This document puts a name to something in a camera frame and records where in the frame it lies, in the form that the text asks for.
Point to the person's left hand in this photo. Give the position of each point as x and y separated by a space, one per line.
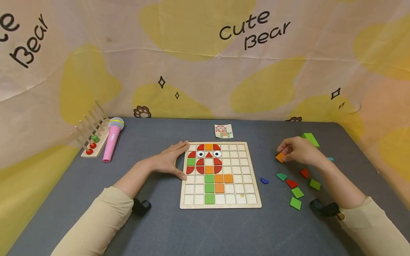
165 161

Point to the person's right hand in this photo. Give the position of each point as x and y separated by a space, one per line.
302 151

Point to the person's left fingers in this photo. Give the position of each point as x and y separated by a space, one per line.
181 145

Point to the person's right index finger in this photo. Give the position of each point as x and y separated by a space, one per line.
283 145

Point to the person's right thumb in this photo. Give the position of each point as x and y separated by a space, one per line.
287 157

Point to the person's left thumb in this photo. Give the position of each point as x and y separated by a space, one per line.
178 174

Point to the orange square tile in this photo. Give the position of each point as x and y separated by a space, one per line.
208 147
209 170
228 178
280 157
218 178
219 188

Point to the wooden grid puzzle board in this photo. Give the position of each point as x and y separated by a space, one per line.
237 177

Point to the person's left forearm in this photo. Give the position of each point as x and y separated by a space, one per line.
105 217

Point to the person's right forearm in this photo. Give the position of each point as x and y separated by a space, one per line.
362 217

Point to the green square tile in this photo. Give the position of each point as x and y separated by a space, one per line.
209 178
297 192
209 188
209 199
191 161
315 184
295 203

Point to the teal fan-shaped tile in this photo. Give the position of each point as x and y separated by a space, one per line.
282 176

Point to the white eye tile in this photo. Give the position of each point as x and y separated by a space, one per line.
217 154
200 154

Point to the set of red quarter-circle pieces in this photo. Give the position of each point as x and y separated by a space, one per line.
200 170

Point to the red fan-shaped tile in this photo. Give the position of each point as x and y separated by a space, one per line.
304 173
291 184

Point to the green parallelogram tile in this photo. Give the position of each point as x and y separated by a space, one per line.
311 139

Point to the red triangle tile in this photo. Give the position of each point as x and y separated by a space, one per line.
209 155

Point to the blue fan-shaped tile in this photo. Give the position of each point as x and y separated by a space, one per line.
264 180

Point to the printed pattern card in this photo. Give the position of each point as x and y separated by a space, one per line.
223 131

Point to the black wrist band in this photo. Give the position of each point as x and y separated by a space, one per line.
325 209
141 207

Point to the pink toy microphone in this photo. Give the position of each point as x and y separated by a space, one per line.
112 140

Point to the green bead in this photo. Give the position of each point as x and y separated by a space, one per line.
95 138

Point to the red bead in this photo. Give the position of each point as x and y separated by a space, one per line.
93 145
89 151

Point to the wooden peg rack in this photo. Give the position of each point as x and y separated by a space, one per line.
93 135

